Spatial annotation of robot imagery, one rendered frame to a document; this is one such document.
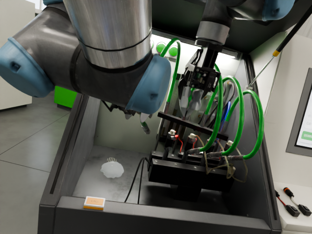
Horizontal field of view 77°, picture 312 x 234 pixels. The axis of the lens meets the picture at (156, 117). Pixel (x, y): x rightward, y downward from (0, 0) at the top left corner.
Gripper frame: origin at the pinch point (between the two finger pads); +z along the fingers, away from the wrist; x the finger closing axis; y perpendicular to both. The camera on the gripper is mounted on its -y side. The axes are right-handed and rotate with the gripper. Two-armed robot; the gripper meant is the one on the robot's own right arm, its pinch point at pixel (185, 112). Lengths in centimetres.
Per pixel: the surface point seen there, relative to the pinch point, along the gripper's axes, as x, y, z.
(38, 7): -237, -445, -38
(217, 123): 8.9, 4.4, 0.1
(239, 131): 16.7, 3.8, 1.5
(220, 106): 9.0, 2.3, -4.6
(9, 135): -144, -172, 121
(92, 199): -21.6, 12.6, 25.3
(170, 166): 2.7, -6.2, 23.7
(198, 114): 20.2, -38.8, 10.8
